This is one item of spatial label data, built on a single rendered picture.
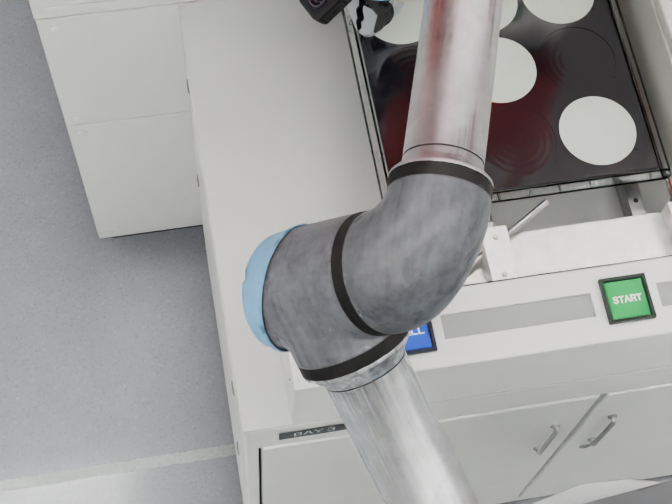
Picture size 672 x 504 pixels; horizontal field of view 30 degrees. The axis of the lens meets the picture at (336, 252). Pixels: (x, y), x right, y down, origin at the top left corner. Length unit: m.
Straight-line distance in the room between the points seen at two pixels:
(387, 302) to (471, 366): 0.37
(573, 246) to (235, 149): 0.46
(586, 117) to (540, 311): 0.31
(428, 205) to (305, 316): 0.16
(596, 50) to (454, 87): 0.60
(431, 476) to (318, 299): 0.22
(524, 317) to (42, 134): 1.44
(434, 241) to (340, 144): 0.63
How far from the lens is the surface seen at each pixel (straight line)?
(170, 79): 1.97
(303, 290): 1.14
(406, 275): 1.08
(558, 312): 1.48
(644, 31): 1.76
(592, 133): 1.66
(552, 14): 1.74
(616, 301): 1.49
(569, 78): 1.69
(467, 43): 1.17
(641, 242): 1.63
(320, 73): 1.74
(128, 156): 2.17
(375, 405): 1.20
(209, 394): 2.41
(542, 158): 1.63
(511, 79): 1.68
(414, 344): 1.43
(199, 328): 2.45
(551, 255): 1.59
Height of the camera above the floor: 2.30
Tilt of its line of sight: 66 degrees down
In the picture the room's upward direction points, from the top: 7 degrees clockwise
